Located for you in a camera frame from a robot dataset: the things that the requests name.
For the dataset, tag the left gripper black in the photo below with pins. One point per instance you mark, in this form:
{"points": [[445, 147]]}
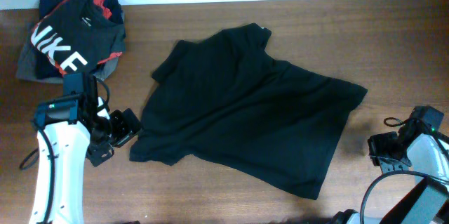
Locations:
{"points": [[128, 126]]}

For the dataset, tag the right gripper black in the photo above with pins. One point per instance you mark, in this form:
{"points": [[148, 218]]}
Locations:
{"points": [[374, 142]]}

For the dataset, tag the black t-shirt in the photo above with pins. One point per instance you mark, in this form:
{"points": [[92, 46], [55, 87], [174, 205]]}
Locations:
{"points": [[226, 101]]}

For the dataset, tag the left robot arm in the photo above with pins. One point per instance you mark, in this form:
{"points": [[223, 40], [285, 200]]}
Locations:
{"points": [[72, 129]]}

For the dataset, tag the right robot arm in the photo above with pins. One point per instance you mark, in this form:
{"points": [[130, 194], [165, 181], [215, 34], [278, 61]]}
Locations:
{"points": [[417, 149]]}

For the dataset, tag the navy folded shirt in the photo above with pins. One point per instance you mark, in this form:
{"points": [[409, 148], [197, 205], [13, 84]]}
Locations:
{"points": [[43, 68]]}

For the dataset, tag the black Nike folded shirt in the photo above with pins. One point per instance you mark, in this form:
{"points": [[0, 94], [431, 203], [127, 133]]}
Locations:
{"points": [[75, 38]]}

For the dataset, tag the grey folded shirt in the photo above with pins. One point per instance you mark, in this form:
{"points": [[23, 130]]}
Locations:
{"points": [[72, 42]]}

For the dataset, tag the red folded shirt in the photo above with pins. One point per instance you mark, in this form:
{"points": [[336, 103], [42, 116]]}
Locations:
{"points": [[105, 6]]}

